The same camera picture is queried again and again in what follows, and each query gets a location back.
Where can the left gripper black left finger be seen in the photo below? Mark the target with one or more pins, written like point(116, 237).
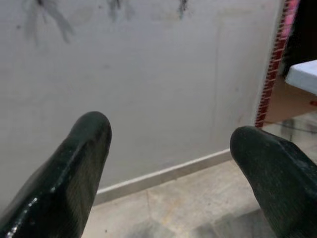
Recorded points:
point(62, 186)

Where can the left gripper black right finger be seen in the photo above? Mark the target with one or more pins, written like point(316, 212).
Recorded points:
point(284, 188)

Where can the white plastic table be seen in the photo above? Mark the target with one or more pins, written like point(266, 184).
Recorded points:
point(304, 74)

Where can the red tiled door jamb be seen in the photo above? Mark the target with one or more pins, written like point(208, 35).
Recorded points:
point(275, 62)

